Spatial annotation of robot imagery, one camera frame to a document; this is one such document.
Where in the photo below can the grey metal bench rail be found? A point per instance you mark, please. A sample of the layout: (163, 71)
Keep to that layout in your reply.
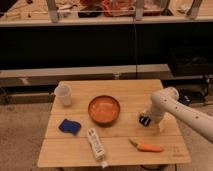
(51, 76)

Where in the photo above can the orange bowl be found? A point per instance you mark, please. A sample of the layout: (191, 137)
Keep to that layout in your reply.
(104, 109)

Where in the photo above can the blue folded cloth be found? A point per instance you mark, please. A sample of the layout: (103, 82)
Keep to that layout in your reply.
(68, 126)

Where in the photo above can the orange carrot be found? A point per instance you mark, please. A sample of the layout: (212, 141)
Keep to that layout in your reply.
(146, 147)

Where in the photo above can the wooden folding table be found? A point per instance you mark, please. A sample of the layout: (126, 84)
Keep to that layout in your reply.
(61, 149)

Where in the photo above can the clear plastic cup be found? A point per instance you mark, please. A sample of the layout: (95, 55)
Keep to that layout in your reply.
(63, 94)

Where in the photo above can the white tube with label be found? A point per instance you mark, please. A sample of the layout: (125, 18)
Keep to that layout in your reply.
(97, 147)

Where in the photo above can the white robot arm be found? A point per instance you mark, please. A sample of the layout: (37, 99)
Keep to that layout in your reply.
(166, 100)

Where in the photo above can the black white striped eraser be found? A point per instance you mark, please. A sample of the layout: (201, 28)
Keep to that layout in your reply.
(144, 120)

